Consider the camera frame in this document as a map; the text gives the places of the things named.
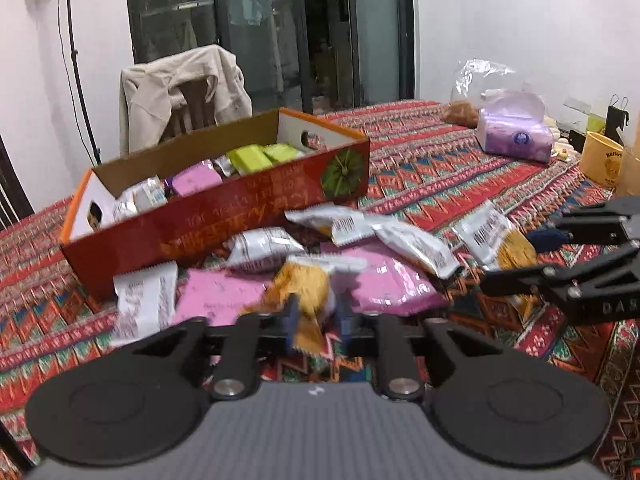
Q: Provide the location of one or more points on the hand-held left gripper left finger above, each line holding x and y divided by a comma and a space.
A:
292, 322

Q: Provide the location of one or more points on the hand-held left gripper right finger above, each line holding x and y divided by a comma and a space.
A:
342, 325

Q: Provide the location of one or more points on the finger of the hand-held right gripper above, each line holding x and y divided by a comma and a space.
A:
510, 280
547, 239

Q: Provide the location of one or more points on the white and orange snack packet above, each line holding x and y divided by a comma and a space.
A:
305, 280

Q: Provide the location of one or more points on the white and yellow snack packet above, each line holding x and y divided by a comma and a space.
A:
482, 232

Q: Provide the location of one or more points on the red cardboard box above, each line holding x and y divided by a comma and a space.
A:
225, 215

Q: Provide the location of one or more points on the light green snack packet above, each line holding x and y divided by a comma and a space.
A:
250, 159

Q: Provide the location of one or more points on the olive green snack packet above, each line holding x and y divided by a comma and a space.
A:
285, 152

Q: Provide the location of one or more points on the silver snack packet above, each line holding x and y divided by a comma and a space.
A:
224, 165

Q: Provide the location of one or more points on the pink snack packet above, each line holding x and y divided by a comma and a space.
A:
195, 177
395, 285
215, 292

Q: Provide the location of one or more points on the yellow paper tub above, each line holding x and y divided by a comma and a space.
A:
600, 160

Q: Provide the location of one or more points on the purple tissue pack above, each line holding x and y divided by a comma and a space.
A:
515, 140

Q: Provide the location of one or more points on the glass cup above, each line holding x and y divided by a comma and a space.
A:
631, 175

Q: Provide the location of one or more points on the black pouch with clips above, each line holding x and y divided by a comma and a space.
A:
615, 120

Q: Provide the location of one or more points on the flat white snack packet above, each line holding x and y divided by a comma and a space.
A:
145, 300

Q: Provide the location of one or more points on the clear plastic bag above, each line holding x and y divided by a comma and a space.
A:
475, 77

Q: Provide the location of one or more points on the brown chair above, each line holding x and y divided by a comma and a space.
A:
195, 102

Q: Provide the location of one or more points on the beige jacket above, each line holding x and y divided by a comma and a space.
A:
150, 90

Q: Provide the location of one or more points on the dark wooden chair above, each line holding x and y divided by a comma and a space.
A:
12, 195

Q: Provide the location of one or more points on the black floor lamp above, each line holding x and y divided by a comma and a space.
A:
75, 55

